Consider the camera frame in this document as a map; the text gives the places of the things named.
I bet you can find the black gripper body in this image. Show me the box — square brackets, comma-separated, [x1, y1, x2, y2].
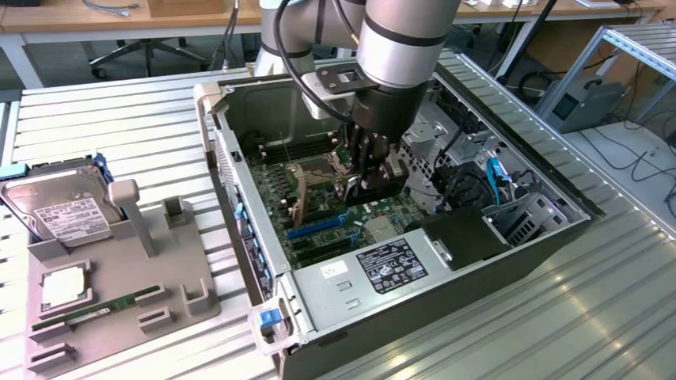
[350, 81, 429, 139]

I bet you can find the open metal socket cover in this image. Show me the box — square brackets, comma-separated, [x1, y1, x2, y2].
[328, 134, 350, 176]

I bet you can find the silver perforated disk bay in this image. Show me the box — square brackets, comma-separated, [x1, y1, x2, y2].
[400, 66, 508, 207]

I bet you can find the CPU socket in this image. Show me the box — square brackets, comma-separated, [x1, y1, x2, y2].
[286, 152, 353, 187]

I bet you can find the RAM slot with white clips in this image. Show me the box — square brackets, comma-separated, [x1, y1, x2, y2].
[261, 136, 333, 158]
[264, 145, 340, 166]

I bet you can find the RAM slot with black clips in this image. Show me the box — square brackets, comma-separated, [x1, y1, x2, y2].
[262, 141, 337, 162]
[260, 132, 332, 154]

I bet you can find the green motherboard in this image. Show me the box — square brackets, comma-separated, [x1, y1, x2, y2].
[245, 132, 429, 270]

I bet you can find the silver finned heatsink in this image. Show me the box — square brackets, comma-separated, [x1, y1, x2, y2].
[364, 217, 400, 245]

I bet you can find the blue expansion slot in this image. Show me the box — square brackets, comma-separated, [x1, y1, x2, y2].
[286, 218, 342, 241]

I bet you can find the black expansion slot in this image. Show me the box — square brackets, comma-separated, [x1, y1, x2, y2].
[293, 245, 356, 268]
[292, 236, 353, 258]

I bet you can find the office chair with star base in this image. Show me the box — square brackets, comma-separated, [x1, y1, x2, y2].
[88, 36, 208, 79]
[457, 23, 482, 49]

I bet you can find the black plastic cover box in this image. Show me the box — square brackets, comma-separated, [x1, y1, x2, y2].
[409, 207, 513, 272]

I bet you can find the black slanted pole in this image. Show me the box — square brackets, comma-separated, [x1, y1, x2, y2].
[496, 0, 558, 84]

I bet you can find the wooden desk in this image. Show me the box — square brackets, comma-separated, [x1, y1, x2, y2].
[0, 0, 666, 90]

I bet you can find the silver slotted disk bay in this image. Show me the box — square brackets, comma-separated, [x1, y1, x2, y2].
[482, 193, 580, 246]

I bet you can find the grey power supply unit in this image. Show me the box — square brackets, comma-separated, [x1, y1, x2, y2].
[286, 227, 454, 333]

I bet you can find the open black PC case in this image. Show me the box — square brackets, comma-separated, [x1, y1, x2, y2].
[192, 57, 608, 380]

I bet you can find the grey parts rack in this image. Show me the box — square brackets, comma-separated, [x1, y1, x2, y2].
[22, 177, 222, 375]

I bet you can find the hard disk with blue caddy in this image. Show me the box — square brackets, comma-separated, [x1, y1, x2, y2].
[0, 155, 116, 249]

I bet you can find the green RAM stick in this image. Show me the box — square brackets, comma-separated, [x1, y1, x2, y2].
[29, 284, 162, 333]

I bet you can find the silver CPU chip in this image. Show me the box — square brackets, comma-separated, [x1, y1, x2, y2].
[40, 269, 89, 309]

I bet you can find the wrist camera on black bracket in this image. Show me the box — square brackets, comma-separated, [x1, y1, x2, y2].
[300, 65, 380, 120]

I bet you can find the black wire bundle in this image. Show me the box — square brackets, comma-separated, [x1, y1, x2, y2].
[434, 164, 496, 213]

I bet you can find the blue flat wire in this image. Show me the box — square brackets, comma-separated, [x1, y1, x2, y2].
[485, 156, 510, 207]

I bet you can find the coiled black cable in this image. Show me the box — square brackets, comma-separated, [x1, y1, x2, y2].
[518, 70, 552, 101]

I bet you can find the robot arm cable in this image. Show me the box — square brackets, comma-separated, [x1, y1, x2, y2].
[218, 0, 370, 124]

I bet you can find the grey box with black handle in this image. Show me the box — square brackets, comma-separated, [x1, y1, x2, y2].
[536, 77, 628, 135]

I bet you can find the black floor cable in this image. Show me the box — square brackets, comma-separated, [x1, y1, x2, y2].
[577, 126, 676, 188]

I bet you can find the aluminium slat frame table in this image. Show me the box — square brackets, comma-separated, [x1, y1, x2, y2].
[542, 21, 676, 124]

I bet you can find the grey network cable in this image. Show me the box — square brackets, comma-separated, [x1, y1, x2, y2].
[82, 0, 141, 17]

